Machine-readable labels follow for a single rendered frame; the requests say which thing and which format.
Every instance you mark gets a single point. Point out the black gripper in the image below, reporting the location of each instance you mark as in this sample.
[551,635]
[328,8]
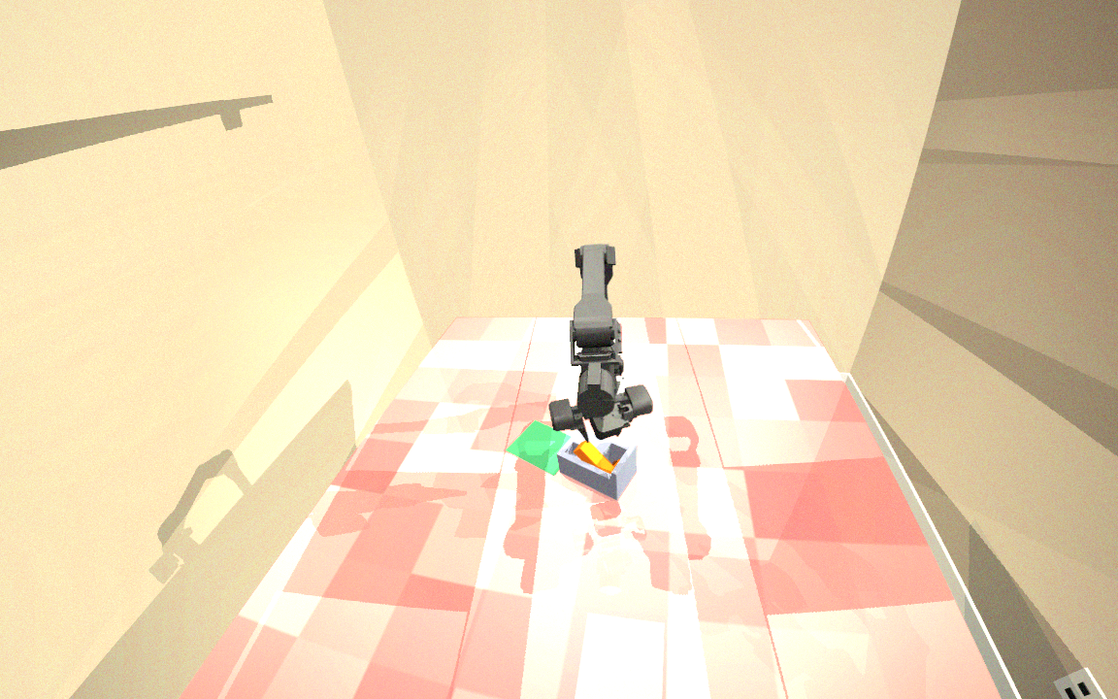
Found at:
[563,416]

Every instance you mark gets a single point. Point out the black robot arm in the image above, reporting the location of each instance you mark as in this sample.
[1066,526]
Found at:
[594,330]

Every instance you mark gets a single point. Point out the orange l-shaped part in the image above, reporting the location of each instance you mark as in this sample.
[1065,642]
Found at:
[587,452]

